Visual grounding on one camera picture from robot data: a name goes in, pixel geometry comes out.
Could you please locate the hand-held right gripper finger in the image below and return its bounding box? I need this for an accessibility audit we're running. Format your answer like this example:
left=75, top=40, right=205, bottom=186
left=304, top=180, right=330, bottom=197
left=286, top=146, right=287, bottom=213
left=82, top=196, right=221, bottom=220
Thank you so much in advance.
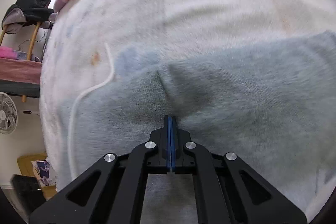
left=29, top=115, right=171, bottom=224
left=171, top=115, right=307, bottom=224

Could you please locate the grey zip hoodie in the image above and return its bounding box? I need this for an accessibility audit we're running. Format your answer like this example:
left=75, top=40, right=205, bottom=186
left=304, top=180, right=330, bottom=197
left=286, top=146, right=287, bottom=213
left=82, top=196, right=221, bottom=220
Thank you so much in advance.
left=67, top=30, right=336, bottom=224

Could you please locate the blue floral printed cloth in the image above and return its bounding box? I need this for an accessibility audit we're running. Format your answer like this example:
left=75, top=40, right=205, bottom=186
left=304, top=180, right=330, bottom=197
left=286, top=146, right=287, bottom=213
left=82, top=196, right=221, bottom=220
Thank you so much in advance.
left=31, top=160, right=58, bottom=187

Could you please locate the yellow box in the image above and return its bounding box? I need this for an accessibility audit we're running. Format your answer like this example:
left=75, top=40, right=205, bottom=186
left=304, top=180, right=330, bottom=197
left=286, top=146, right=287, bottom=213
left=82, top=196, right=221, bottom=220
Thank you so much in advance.
left=17, top=153, right=58, bottom=201

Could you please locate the black crate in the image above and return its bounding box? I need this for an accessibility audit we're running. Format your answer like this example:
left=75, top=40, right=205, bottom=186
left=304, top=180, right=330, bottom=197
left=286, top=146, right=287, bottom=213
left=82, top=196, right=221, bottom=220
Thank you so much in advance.
left=12, top=174, right=46, bottom=218

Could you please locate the white electric fan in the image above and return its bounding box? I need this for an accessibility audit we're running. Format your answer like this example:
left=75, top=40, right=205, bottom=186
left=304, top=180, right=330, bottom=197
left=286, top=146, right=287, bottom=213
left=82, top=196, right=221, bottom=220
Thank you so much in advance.
left=0, top=92, right=18, bottom=135

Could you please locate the grey and pink blanket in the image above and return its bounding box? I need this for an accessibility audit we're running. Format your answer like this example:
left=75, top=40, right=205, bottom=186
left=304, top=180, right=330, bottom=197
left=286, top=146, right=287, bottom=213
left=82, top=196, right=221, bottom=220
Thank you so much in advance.
left=0, top=57, right=42, bottom=97

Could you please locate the pink towel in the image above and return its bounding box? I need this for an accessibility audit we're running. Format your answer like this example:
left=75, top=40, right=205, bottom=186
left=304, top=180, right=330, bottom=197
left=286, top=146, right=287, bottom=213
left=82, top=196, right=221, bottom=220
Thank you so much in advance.
left=0, top=46, right=16, bottom=59

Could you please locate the black jacket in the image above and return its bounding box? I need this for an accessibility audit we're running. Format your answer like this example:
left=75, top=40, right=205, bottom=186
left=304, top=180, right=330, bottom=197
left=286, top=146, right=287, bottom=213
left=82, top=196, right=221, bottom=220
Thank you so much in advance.
left=3, top=0, right=57, bottom=34

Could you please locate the wooden rail rack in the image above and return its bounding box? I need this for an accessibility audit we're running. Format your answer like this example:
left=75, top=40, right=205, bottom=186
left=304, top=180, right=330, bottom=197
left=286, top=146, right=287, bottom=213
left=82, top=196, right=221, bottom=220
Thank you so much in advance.
left=0, top=0, right=66, bottom=102

